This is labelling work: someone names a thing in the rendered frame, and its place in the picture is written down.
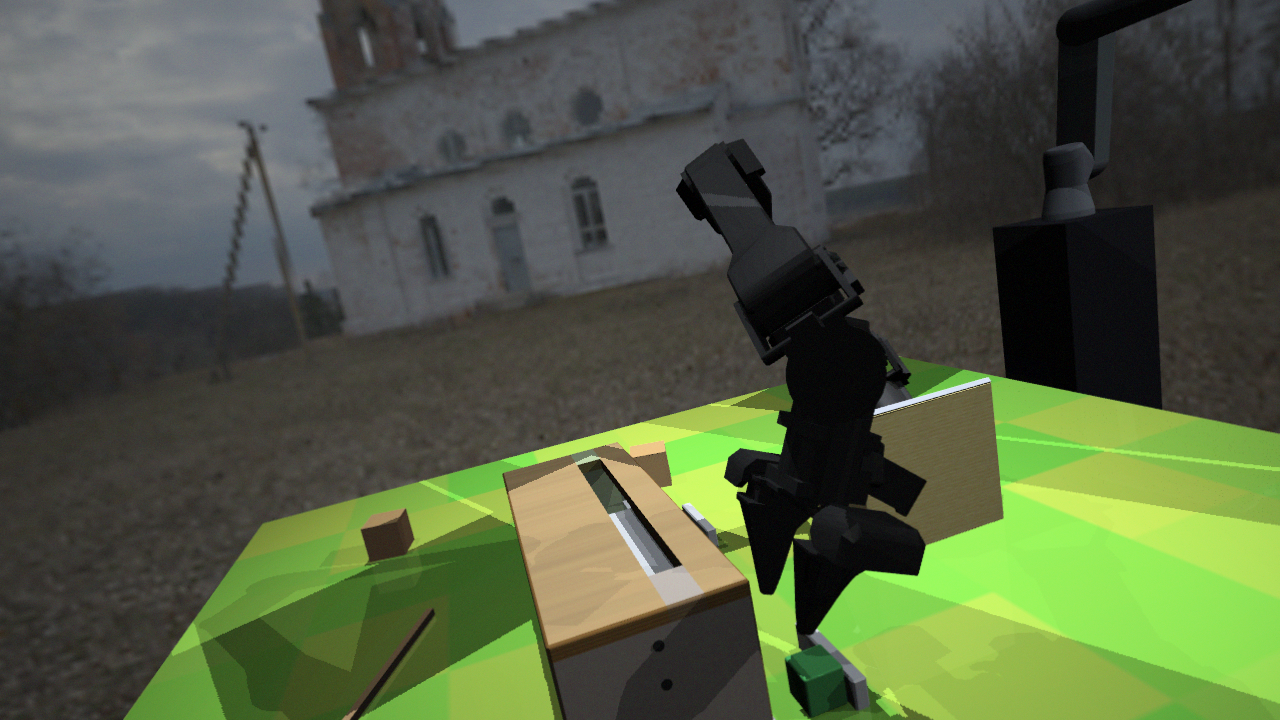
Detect tan flat bar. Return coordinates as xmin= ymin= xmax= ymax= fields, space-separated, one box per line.
xmin=342 ymin=607 xmax=435 ymax=720

